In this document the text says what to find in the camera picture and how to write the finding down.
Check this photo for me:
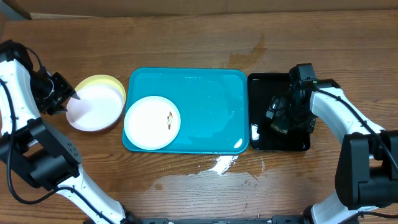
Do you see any green yellow sponge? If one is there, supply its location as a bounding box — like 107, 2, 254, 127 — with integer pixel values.
271, 120, 289, 134

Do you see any white plate top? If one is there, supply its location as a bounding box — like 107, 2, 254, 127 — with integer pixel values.
66, 84, 124, 132

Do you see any white plate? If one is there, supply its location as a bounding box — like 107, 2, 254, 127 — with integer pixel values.
124, 96, 182, 151
66, 84, 124, 132

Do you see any yellow-green plate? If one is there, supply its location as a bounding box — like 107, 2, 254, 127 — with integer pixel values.
75, 75, 126, 108

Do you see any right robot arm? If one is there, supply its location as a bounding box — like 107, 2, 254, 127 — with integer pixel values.
267, 79, 397, 223

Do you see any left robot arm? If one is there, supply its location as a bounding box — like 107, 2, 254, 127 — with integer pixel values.
1, 40, 140, 223

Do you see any black plastic tray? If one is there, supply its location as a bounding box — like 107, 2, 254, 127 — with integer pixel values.
248, 73, 310, 152

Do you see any teal plastic tray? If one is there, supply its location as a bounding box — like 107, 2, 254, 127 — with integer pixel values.
126, 67, 249, 155

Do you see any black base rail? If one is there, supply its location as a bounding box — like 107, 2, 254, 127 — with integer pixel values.
122, 215, 310, 224

